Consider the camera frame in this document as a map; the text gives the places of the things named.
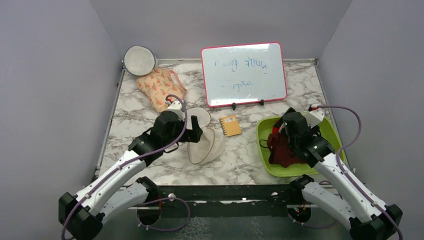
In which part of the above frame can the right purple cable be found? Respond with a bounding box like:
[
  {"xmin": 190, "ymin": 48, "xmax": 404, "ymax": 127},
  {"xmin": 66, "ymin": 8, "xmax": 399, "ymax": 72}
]
[{"xmin": 311, "ymin": 105, "xmax": 404, "ymax": 240}]

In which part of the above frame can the pink framed whiteboard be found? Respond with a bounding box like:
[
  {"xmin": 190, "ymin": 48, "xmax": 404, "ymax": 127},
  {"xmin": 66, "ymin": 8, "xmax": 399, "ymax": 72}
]
[{"xmin": 200, "ymin": 42, "xmax": 288, "ymax": 108}]

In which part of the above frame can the green plastic tray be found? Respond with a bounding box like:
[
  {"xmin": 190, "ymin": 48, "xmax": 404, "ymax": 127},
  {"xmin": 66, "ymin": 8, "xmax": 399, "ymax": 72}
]
[{"xmin": 256, "ymin": 116, "xmax": 342, "ymax": 178}]

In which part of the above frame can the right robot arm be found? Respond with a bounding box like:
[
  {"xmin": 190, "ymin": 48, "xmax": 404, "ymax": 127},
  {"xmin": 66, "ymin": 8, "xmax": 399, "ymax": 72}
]
[{"xmin": 279, "ymin": 105, "xmax": 404, "ymax": 240}]

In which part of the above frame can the dark bra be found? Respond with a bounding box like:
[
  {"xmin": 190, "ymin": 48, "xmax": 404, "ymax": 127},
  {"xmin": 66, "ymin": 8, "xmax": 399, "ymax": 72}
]
[{"xmin": 266, "ymin": 132, "xmax": 307, "ymax": 168}]

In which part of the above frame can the black mounting rail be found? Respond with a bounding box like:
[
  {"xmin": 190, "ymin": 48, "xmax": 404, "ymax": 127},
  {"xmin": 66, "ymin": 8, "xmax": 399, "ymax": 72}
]
[{"xmin": 133, "ymin": 184, "xmax": 310, "ymax": 218}]

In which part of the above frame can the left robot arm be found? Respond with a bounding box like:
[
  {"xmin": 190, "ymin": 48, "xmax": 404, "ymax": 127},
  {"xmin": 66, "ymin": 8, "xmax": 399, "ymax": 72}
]
[{"xmin": 58, "ymin": 109, "xmax": 203, "ymax": 240}]

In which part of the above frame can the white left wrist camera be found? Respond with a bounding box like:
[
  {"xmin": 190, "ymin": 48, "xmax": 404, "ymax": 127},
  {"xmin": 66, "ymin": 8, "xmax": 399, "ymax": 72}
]
[{"xmin": 165, "ymin": 100, "xmax": 185, "ymax": 120}]

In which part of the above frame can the peach floral bra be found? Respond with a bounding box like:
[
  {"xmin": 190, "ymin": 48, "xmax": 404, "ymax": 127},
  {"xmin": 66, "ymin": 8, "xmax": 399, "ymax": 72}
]
[{"xmin": 136, "ymin": 67, "xmax": 187, "ymax": 112}]

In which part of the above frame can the grey rimmed mesh laundry bag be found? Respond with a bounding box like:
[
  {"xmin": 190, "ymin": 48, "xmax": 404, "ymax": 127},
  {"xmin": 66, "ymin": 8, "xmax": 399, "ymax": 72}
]
[{"xmin": 123, "ymin": 45, "xmax": 158, "ymax": 77}]

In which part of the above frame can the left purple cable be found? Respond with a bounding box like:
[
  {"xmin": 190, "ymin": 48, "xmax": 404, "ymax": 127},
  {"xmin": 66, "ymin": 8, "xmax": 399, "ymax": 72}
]
[{"xmin": 61, "ymin": 94, "xmax": 188, "ymax": 240}]

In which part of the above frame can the red and black bra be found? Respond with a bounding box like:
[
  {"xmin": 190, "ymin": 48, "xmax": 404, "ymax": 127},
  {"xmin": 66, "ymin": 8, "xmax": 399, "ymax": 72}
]
[{"xmin": 271, "ymin": 124, "xmax": 283, "ymax": 135}]

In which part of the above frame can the small orange spiral notebook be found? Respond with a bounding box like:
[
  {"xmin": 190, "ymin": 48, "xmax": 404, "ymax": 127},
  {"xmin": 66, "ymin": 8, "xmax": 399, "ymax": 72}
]
[{"xmin": 220, "ymin": 115, "xmax": 242, "ymax": 137}]

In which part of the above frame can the purple cable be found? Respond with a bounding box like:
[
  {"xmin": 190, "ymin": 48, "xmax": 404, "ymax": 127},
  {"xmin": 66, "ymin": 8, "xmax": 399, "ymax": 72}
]
[
  {"xmin": 311, "ymin": 105, "xmax": 404, "ymax": 240},
  {"xmin": 61, "ymin": 94, "xmax": 188, "ymax": 240}
]

